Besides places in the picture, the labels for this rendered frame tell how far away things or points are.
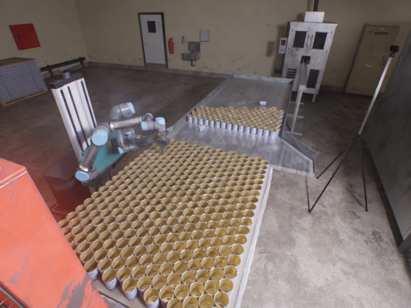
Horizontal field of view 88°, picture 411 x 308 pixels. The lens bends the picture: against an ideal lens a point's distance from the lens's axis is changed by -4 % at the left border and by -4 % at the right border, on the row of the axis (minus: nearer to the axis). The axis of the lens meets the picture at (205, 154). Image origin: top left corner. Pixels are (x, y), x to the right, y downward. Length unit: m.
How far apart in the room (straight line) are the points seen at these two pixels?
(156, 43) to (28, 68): 4.38
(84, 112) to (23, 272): 2.06
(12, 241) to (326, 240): 2.95
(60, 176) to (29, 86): 6.31
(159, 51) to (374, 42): 7.12
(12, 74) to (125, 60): 4.37
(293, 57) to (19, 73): 7.84
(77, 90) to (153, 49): 7.65
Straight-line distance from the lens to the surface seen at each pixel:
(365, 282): 3.00
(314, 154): 2.27
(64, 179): 2.66
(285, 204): 3.32
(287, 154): 2.29
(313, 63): 6.84
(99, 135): 1.92
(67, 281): 0.67
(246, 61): 8.50
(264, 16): 8.27
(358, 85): 8.23
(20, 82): 8.66
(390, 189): 3.88
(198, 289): 1.25
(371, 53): 8.07
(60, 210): 3.12
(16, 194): 0.49
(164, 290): 1.23
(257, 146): 2.33
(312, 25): 6.73
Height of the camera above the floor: 2.29
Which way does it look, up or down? 34 degrees down
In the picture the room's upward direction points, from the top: straight up
